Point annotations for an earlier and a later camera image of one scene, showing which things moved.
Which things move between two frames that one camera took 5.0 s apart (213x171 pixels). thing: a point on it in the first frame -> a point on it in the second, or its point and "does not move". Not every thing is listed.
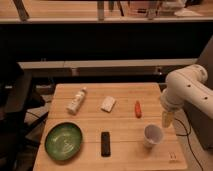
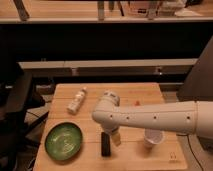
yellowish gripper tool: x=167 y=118 -> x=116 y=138
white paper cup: x=153 y=135 does not move
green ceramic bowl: x=63 y=141 does not move
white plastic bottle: x=74 y=106 does not move
